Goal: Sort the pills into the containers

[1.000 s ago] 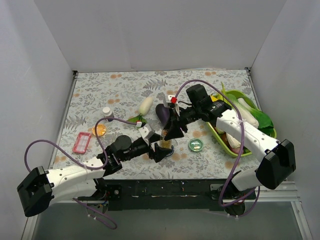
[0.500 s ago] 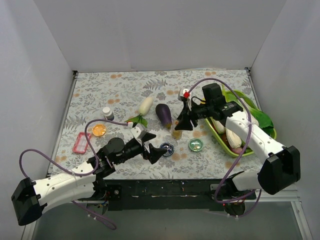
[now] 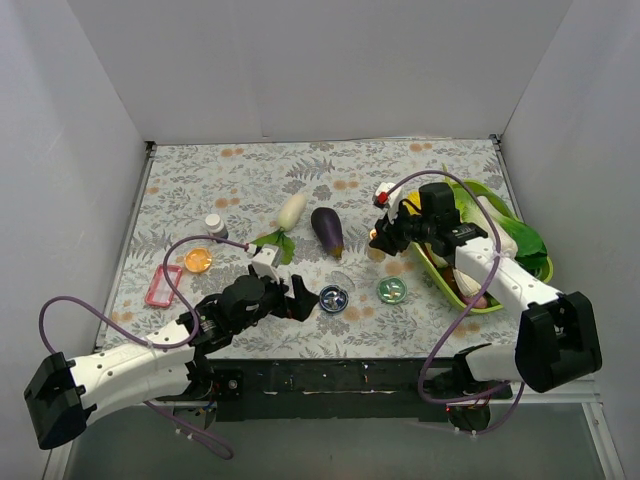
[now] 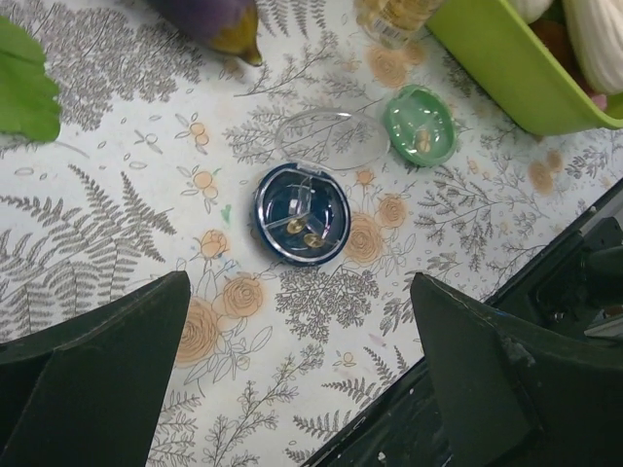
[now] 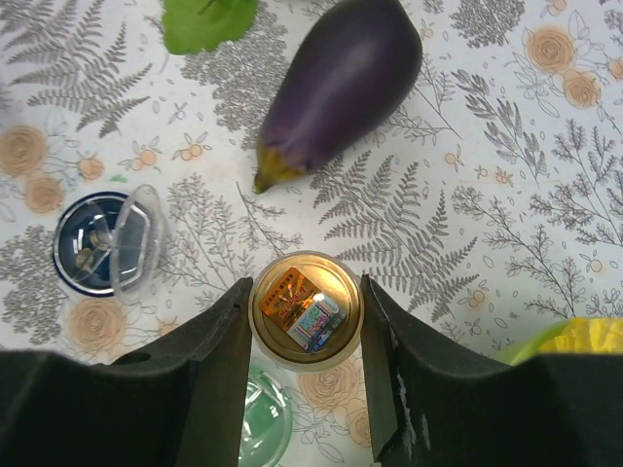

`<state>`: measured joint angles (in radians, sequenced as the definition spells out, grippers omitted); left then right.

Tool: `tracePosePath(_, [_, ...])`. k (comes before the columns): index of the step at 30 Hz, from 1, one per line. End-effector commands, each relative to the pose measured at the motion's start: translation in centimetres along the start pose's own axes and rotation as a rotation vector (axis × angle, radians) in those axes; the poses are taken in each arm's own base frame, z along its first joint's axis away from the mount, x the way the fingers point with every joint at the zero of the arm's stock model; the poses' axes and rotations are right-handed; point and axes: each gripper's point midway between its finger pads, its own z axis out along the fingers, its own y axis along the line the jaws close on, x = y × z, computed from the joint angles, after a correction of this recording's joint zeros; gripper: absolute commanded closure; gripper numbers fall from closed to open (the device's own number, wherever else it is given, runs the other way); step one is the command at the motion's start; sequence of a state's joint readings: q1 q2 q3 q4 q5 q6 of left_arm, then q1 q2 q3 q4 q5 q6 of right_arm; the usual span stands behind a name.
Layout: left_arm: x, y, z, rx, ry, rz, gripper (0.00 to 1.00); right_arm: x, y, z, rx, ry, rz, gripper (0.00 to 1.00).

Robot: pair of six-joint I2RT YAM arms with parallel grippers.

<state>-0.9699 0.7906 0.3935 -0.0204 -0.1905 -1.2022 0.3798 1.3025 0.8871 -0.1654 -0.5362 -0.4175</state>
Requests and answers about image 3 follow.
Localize blue round pill box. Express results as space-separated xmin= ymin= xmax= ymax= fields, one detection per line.
xmin=319 ymin=285 xmax=349 ymax=314

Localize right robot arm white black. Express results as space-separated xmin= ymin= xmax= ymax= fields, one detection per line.
xmin=370 ymin=182 xmax=602 ymax=398

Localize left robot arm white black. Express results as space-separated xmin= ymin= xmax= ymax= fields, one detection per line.
xmin=24 ymin=274 xmax=319 ymax=450

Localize green round pill box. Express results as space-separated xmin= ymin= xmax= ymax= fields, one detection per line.
xmin=376 ymin=276 xmax=408 ymax=305

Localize purple eggplant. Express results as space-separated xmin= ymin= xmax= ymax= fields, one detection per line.
xmin=311 ymin=207 xmax=344 ymax=260

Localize celery stalks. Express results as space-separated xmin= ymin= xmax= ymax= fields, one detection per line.
xmin=441 ymin=164 xmax=464 ymax=189

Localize green vegetable basket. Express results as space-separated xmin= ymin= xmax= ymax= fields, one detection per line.
xmin=413 ymin=179 xmax=553 ymax=310

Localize white radish with leaves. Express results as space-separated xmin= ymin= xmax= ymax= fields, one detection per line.
xmin=253 ymin=193 xmax=307 ymax=265

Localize orange round pill box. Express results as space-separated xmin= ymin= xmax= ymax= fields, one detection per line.
xmin=184 ymin=247 xmax=213 ymax=274

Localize white blue pill bottle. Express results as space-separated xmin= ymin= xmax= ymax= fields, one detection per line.
xmin=204 ymin=213 xmax=229 ymax=239

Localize green bok choy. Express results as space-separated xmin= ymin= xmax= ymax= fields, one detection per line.
xmin=497 ymin=215 xmax=548 ymax=271

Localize pink rectangular pill box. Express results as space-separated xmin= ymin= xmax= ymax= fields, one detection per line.
xmin=144 ymin=265 xmax=183 ymax=308

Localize floral table mat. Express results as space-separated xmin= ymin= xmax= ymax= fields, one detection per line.
xmin=97 ymin=139 xmax=518 ymax=359

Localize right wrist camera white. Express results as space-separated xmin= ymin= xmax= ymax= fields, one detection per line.
xmin=373 ymin=182 xmax=403 ymax=221

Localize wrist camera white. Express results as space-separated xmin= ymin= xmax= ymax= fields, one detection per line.
xmin=251 ymin=244 xmax=282 ymax=282
xmin=373 ymin=182 xmax=403 ymax=221

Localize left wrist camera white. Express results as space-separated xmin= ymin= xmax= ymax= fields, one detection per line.
xmin=251 ymin=244 xmax=282 ymax=282

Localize black front rail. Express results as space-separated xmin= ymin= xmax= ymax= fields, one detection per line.
xmin=162 ymin=358 xmax=448 ymax=422

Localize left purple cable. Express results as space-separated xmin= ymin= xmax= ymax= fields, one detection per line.
xmin=38 ymin=235 xmax=254 ymax=460

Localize purple cable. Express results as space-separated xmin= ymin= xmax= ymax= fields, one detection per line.
xmin=38 ymin=235 xmax=254 ymax=460
xmin=387 ymin=169 xmax=526 ymax=435

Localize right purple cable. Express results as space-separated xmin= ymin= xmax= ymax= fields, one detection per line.
xmin=387 ymin=169 xmax=526 ymax=435

